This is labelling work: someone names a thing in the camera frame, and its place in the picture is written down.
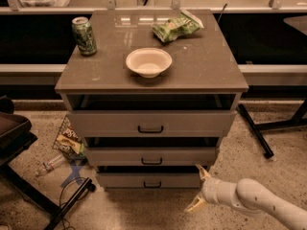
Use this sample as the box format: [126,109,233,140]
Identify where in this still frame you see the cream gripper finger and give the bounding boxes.
[196,164,211,181]
[185,195,206,213]

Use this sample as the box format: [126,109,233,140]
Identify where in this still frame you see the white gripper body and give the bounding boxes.
[201,177,243,208]

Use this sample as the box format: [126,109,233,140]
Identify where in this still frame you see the grey drawer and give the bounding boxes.
[85,147,217,166]
[96,173,201,190]
[67,111,236,137]

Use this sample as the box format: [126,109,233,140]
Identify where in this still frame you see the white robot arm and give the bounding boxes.
[185,164,307,230]

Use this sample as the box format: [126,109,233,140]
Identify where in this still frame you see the grey drawer cabinet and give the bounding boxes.
[54,9,249,191]

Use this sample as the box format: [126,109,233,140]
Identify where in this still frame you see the black stand leg right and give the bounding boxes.
[238,100,307,159]

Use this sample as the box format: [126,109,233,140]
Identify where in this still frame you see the black stand leg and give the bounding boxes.
[44,177,96,230]
[238,100,307,159]

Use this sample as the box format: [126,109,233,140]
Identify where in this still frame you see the black stand leg left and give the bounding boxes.
[44,177,96,230]

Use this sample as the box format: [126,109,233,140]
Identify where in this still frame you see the white paper bowl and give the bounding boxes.
[126,48,173,79]

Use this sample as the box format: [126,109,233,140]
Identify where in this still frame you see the blue tape cross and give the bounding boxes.
[60,160,87,188]

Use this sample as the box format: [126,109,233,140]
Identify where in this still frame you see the red snack bag on floor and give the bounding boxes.
[53,117,85,160]

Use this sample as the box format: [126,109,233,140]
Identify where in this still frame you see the green chip bag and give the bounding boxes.
[152,10,203,43]

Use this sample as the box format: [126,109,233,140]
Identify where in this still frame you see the clear plastic bottle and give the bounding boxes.
[35,154,66,176]

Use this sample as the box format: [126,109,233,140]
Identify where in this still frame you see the green soda can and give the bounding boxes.
[72,16,97,56]

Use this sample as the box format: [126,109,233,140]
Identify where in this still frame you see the black chair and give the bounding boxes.
[0,96,60,216]

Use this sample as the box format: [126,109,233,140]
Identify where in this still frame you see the black cable on floor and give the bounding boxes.
[58,176,90,230]

